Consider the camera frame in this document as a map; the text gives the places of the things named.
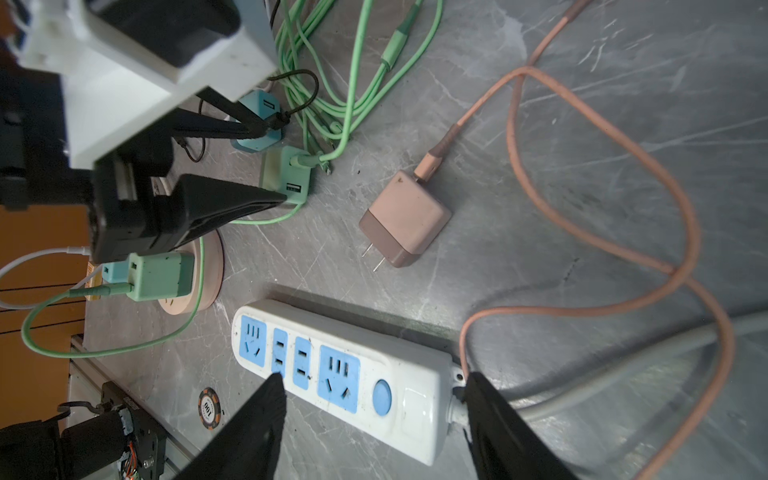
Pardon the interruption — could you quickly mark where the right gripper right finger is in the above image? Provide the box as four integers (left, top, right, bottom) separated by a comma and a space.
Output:
464, 372, 577, 480

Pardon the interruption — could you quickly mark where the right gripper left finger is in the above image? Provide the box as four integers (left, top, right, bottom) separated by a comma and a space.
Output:
176, 373, 287, 479

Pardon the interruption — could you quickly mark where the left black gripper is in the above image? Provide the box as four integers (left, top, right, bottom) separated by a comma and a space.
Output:
89, 87, 288, 264

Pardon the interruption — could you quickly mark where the green charger adapter front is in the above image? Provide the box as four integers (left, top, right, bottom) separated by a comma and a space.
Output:
259, 146, 311, 205

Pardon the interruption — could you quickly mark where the light green charger adapter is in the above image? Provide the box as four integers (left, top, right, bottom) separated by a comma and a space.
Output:
127, 252, 195, 302

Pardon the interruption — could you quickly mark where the teal charger adapter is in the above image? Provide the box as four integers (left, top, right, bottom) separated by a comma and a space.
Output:
101, 260, 130, 284
230, 89, 284, 154

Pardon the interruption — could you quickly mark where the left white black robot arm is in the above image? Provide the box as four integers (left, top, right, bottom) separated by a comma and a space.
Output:
1, 47, 287, 263

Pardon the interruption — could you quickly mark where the white blue power strip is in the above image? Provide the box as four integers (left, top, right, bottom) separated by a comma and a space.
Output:
231, 299, 465, 466

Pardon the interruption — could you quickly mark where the pink charger adapter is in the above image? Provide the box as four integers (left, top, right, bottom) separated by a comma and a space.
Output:
359, 170, 452, 268

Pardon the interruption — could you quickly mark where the white power strip cord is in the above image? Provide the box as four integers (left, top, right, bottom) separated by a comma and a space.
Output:
449, 310, 768, 428

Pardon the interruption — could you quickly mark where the black usb cable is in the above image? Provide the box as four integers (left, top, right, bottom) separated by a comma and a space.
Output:
173, 68, 321, 164

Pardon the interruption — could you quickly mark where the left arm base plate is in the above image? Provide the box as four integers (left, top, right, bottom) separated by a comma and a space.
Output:
101, 381, 168, 479

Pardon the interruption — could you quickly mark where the green usb cable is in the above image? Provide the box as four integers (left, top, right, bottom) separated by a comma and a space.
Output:
21, 0, 445, 360

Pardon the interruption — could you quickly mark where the pink multi-head cable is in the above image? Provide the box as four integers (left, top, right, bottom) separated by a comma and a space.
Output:
413, 0, 736, 480

